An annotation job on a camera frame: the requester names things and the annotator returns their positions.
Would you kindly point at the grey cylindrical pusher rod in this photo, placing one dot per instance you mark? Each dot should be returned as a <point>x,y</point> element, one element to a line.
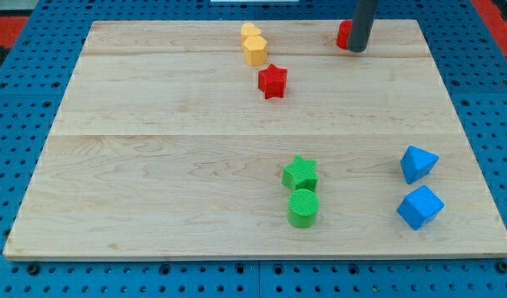
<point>362,23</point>

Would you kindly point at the red star block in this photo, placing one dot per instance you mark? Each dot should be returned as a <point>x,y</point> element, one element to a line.
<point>272,81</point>

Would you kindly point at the yellow heart block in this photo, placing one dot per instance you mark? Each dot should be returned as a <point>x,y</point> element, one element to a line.
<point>248,29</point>

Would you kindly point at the blue cube block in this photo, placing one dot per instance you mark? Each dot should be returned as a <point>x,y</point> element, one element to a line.
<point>420,207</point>

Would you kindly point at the blue triangle block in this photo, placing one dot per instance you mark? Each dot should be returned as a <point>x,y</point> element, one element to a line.
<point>416,163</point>

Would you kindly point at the red cylinder block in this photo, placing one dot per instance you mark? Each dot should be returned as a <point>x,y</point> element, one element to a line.
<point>343,34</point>

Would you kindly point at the green star block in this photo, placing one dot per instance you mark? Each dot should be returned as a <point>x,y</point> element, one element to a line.
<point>300,174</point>

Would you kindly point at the wooden board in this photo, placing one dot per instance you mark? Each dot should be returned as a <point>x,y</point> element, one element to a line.
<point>164,149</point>

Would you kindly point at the yellow hexagon block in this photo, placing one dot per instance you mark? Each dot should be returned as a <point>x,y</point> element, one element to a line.
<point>255,50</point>

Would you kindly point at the green cylinder block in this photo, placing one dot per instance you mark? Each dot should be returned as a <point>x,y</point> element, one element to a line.
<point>302,208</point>

